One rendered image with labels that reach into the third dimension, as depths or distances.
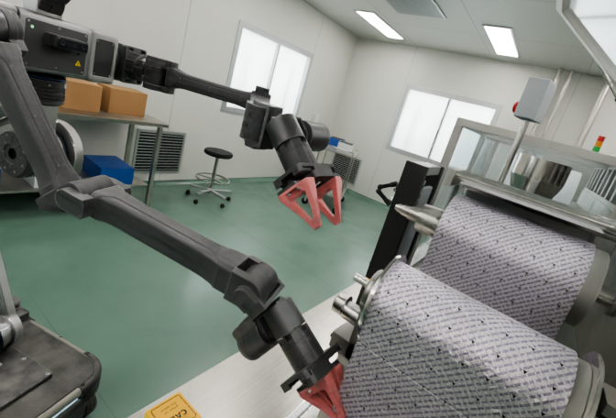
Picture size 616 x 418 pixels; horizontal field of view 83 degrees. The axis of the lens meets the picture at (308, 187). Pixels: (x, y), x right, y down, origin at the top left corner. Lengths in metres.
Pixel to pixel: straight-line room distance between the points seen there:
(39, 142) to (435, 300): 0.76
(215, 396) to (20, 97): 0.70
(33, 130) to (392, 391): 0.78
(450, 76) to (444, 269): 5.71
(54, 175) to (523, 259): 0.88
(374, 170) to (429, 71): 1.91
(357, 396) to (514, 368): 0.22
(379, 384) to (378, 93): 6.29
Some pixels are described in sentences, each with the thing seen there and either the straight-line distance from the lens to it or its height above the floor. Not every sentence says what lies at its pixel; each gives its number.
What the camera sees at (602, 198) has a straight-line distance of 1.50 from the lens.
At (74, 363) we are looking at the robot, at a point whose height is 0.24.
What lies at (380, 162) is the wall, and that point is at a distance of 6.54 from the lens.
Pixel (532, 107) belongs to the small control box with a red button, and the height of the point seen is 1.64.
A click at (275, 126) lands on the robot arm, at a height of 1.45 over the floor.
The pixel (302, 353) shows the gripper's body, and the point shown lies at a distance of 0.61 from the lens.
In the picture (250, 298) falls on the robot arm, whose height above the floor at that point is 1.19.
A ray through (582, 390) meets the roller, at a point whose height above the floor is 1.29.
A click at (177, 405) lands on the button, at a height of 0.92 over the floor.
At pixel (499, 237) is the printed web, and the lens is 0.71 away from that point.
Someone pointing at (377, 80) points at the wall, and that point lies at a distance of 6.76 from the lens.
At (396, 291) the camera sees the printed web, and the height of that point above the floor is 1.29.
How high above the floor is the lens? 1.51
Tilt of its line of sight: 14 degrees down
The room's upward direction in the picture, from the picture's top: 16 degrees clockwise
